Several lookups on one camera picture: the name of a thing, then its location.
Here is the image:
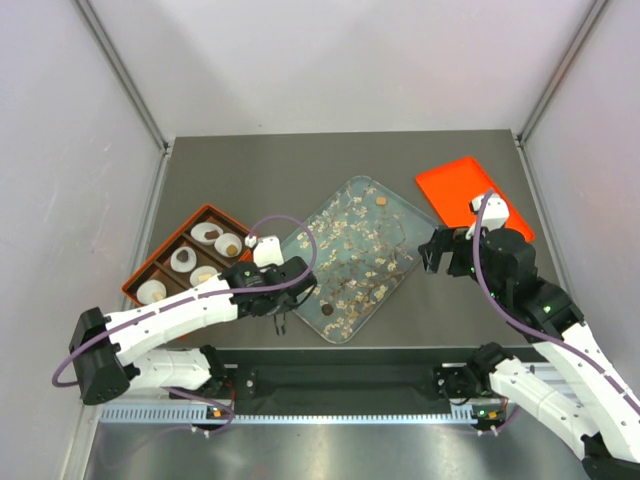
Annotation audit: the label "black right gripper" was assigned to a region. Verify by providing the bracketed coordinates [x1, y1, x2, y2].
[417, 224, 507, 302]

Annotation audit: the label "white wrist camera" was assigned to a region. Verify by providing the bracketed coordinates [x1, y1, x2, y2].
[244, 234, 284, 268]
[465, 193, 510, 240]

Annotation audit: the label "orange chocolate box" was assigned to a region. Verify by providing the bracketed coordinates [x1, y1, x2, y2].
[122, 204, 252, 306]

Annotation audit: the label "blossom pattern serving tray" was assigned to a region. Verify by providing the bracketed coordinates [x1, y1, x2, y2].
[296, 175, 437, 345]

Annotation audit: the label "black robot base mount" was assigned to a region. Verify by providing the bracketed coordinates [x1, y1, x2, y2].
[168, 348, 516, 404]

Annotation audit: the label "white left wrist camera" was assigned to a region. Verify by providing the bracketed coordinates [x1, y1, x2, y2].
[244, 234, 284, 268]

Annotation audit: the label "orange box lid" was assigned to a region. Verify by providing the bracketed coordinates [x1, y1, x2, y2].
[415, 156, 535, 243]

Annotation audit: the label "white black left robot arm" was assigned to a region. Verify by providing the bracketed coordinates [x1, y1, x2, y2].
[69, 256, 317, 405]

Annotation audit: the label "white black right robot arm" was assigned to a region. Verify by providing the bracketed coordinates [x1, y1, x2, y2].
[418, 227, 639, 479]

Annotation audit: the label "dark oval chocolate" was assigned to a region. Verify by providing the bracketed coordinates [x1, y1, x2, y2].
[176, 250, 189, 262]

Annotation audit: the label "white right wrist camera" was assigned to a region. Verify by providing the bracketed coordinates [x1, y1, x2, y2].
[465, 193, 510, 240]

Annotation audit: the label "grey slotted cable duct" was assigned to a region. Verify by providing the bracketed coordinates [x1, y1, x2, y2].
[100, 402, 506, 425]

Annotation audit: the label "white paper cup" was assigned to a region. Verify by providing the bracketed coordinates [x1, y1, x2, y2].
[170, 246, 197, 273]
[189, 265, 218, 287]
[136, 279, 167, 305]
[214, 233, 243, 258]
[190, 222, 224, 245]

